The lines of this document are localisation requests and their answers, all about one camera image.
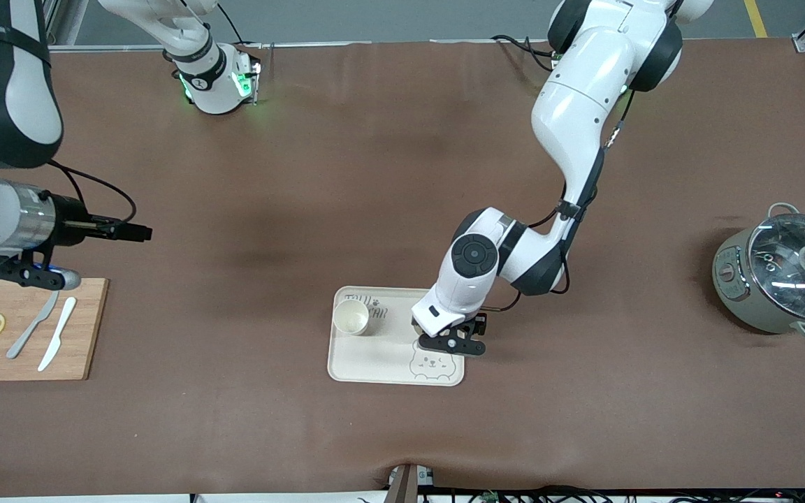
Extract white plastic cup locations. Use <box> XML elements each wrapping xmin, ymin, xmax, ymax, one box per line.
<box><xmin>333</xmin><ymin>299</ymin><xmax>370</xmax><ymax>336</ymax></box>

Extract bamboo cutting board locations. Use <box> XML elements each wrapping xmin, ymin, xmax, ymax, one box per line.
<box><xmin>0</xmin><ymin>278</ymin><xmax>110</xmax><ymax>382</ymax></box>

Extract cream tray with bear print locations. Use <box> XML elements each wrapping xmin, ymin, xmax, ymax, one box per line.
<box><xmin>327</xmin><ymin>286</ymin><xmax>466</xmax><ymax>387</ymax></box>

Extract grey plastic knife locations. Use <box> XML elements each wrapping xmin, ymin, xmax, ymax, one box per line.
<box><xmin>6</xmin><ymin>290</ymin><xmax>60</xmax><ymax>360</ymax></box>

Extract white plastic knife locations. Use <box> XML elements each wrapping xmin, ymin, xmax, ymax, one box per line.
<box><xmin>38</xmin><ymin>297</ymin><xmax>78</xmax><ymax>372</ymax></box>

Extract metal table edge clamp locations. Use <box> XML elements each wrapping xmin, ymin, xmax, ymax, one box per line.
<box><xmin>387</xmin><ymin>462</ymin><xmax>435</xmax><ymax>503</ymax></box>

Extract brown table cover mat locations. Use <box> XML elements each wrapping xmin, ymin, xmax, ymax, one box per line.
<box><xmin>0</xmin><ymin>38</ymin><xmax>805</xmax><ymax>498</ymax></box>

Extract grey-green cooking pot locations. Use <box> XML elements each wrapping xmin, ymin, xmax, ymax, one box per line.
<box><xmin>712</xmin><ymin>203</ymin><xmax>805</xmax><ymax>342</ymax></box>

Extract glass pot lid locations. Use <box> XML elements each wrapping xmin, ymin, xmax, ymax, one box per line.
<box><xmin>747</xmin><ymin>213</ymin><xmax>805</xmax><ymax>323</ymax></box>

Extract aluminium frame structure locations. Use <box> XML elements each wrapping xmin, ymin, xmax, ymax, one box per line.
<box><xmin>39</xmin><ymin>0</ymin><xmax>90</xmax><ymax>48</ymax></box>

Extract black right arm base cable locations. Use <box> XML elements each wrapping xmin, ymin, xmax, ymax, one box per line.
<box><xmin>217</xmin><ymin>0</ymin><xmax>247</xmax><ymax>45</ymax></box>

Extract black arm base cable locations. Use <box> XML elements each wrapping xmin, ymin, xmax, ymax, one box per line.
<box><xmin>492</xmin><ymin>34</ymin><xmax>558</xmax><ymax>71</ymax></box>
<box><xmin>217</xmin><ymin>0</ymin><xmax>247</xmax><ymax>45</ymax></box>

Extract black left arm base cable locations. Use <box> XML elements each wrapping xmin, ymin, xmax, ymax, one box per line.
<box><xmin>492</xmin><ymin>34</ymin><xmax>558</xmax><ymax>71</ymax></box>

